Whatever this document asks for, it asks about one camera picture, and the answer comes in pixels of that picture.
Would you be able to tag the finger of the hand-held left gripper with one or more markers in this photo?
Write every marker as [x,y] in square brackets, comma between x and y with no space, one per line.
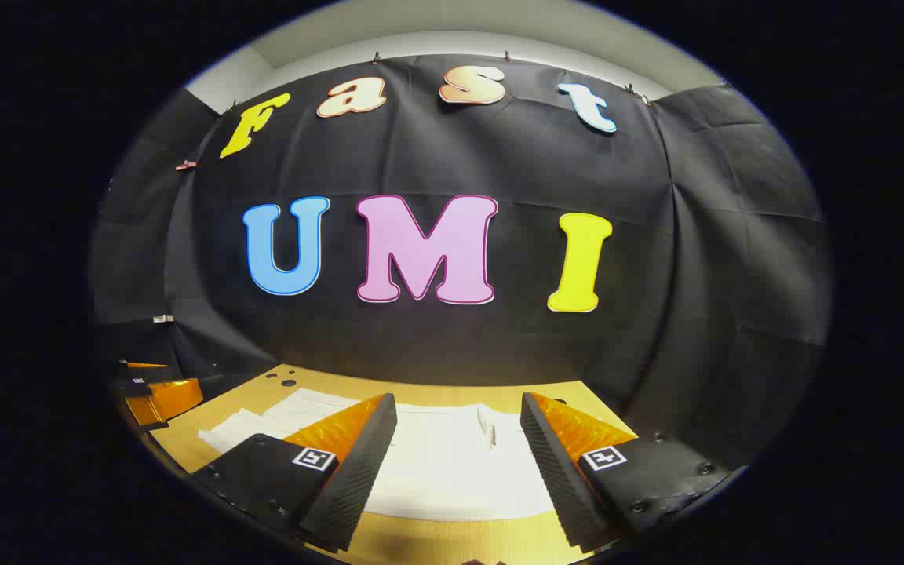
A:
[134,384]
[169,399]

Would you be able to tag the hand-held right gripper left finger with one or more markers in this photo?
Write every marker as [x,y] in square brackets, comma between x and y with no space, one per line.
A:
[358,479]

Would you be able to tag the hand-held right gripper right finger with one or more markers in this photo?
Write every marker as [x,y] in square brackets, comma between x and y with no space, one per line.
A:
[554,479]

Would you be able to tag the white jeans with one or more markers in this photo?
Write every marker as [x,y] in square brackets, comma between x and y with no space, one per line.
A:
[452,463]

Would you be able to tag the black backdrop cloth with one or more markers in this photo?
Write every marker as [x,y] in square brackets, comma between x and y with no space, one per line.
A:
[452,345]

